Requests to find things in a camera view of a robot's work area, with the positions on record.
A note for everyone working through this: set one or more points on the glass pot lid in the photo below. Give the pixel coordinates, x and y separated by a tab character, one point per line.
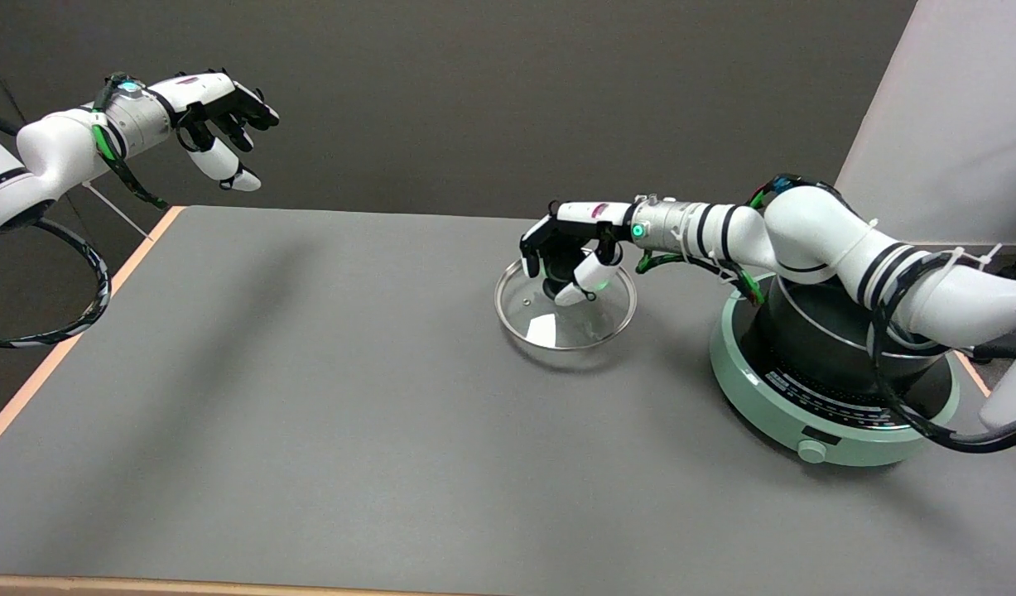
549	319

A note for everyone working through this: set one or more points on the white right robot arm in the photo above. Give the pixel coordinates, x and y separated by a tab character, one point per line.
822	240

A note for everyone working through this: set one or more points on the mint green induction cooker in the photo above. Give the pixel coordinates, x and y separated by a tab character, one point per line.
806	414

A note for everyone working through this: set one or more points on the black cooking pot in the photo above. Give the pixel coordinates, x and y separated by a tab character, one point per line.
814	331

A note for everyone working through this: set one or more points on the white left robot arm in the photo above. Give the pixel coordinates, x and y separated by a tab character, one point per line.
52	157

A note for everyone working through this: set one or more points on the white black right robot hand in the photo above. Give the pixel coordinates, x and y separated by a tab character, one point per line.
578	240

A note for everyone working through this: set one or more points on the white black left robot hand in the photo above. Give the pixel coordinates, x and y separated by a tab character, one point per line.
209	103

